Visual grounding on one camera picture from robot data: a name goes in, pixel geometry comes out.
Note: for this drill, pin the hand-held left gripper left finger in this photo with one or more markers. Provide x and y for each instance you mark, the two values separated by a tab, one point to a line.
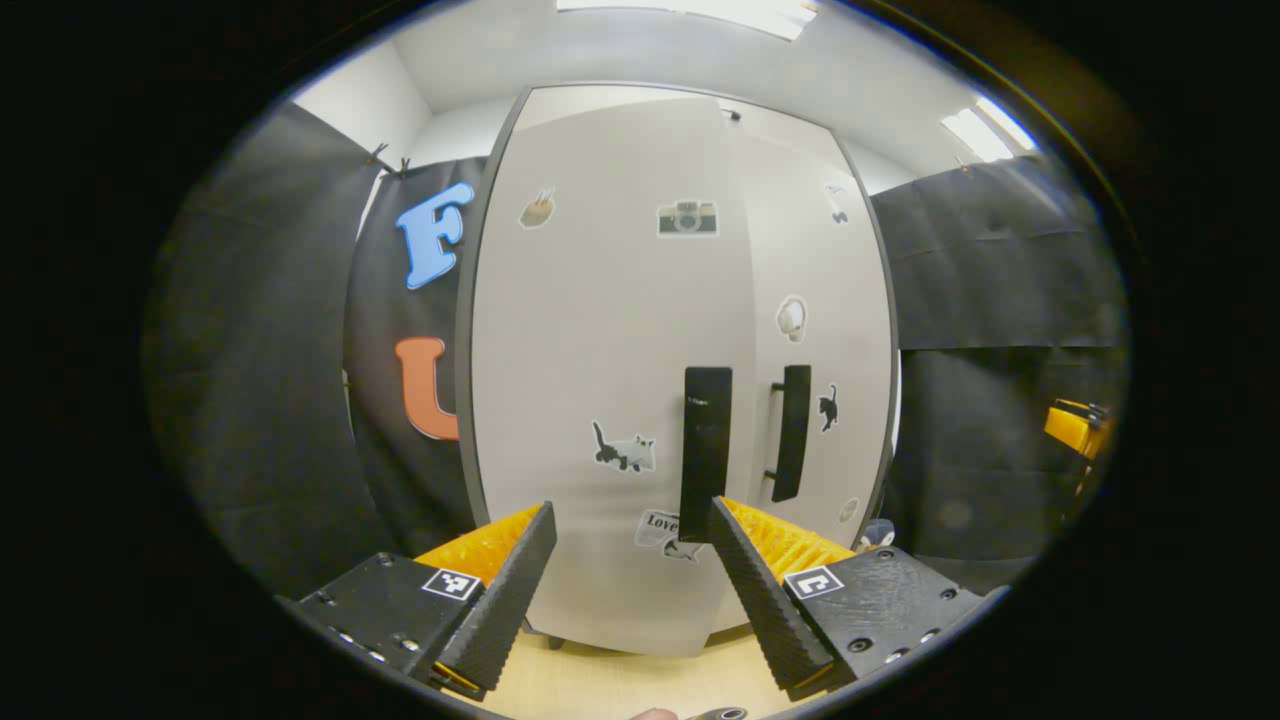
500	610

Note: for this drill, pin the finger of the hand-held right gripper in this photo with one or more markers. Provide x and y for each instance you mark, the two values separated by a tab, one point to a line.
1075	428

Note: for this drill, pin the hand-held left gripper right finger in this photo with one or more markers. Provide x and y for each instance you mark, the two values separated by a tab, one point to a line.
765	605

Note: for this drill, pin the grey cabinet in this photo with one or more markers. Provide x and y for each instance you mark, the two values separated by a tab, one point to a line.
462	400

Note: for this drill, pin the grey cabinet door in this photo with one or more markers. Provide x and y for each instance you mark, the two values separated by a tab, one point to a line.
600	330
840	270

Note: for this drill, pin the penguin plush toy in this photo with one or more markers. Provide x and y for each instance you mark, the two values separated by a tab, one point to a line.
878	535

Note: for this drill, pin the small ceiling light panel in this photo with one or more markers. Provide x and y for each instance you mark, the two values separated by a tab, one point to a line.
985	130

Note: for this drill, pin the black backdrop cloth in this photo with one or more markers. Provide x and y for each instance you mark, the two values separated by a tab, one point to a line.
260	350

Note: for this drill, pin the large ceiling light panel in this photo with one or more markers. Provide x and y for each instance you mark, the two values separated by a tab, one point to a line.
700	12

